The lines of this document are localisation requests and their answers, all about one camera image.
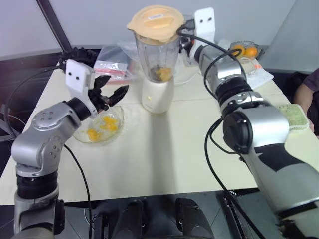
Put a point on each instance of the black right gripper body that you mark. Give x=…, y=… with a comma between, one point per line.
x=188, y=47

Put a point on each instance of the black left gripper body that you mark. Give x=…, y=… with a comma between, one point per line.
x=99, y=99

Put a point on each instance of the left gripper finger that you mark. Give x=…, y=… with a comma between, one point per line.
x=102, y=82
x=118, y=95

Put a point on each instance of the clear blender jar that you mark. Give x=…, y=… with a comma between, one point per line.
x=149, y=56

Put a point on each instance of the cream blender lid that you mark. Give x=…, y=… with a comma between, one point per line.
x=154, y=23

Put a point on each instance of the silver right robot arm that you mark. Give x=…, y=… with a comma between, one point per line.
x=261, y=124

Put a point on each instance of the cream blender base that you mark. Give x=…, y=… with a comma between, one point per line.
x=157, y=97

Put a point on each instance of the whole orange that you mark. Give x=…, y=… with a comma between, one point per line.
x=251, y=51
x=238, y=48

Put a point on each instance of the zip bag with red stripe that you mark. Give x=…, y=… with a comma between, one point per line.
x=112, y=63

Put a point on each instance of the peeled orange segment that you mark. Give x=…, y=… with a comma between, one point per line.
x=94, y=134
x=109, y=123

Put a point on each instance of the clear glass dish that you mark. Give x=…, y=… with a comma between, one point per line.
x=119, y=124

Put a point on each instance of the black ruffled round object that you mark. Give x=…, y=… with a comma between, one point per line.
x=79, y=56

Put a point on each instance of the large crumpled clear bag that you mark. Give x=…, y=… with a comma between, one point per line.
x=125, y=48

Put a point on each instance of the glass fruit bowl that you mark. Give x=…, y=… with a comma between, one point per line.
x=258, y=49

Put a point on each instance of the dark rounded shape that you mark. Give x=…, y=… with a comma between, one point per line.
x=133, y=219
x=192, y=219

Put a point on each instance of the green sponge cloth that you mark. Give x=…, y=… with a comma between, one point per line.
x=295, y=117

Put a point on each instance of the bystander person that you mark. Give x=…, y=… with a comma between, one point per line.
x=310, y=97

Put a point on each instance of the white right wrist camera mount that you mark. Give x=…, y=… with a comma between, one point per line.
x=204, y=28

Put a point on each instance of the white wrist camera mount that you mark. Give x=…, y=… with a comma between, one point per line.
x=204, y=28
x=77, y=77

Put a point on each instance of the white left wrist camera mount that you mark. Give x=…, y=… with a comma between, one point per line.
x=77, y=77

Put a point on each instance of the dark slanted window post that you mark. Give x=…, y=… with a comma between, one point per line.
x=53, y=25

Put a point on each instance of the black metal frame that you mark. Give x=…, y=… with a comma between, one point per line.
x=236, y=216

